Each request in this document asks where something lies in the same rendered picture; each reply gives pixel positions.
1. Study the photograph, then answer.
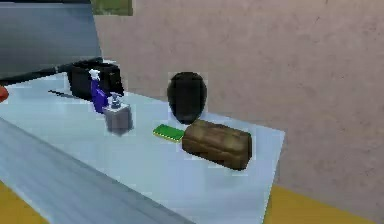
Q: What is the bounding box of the pale grey kitchen counter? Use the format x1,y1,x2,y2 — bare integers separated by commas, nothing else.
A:
0,71,286,224

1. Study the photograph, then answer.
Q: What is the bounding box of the black vase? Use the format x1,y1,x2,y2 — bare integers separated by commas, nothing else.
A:
166,71,208,125

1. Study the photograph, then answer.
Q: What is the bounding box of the green sponge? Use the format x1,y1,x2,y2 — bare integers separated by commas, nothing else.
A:
152,123,186,143

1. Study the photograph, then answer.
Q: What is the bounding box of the brown bread loaf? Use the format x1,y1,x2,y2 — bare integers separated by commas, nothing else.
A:
181,119,253,172

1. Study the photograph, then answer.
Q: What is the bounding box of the grey soap dispenser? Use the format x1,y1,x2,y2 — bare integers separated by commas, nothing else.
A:
102,92,134,135

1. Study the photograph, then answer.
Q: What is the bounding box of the purple spray bottle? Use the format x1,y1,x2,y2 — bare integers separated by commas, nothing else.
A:
88,68,109,115

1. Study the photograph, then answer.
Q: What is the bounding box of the black toaster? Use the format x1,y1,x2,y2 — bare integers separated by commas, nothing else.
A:
67,58,125,101

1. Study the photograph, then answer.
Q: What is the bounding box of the black thin utensil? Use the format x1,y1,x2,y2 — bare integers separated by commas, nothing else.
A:
47,89,83,101

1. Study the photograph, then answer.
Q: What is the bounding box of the green framed picture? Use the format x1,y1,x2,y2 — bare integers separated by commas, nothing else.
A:
90,0,134,17

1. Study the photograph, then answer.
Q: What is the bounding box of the grey fridge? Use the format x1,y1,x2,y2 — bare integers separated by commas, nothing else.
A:
0,0,104,86

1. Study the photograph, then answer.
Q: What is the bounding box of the red round object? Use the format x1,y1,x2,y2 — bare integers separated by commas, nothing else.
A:
0,85,10,104

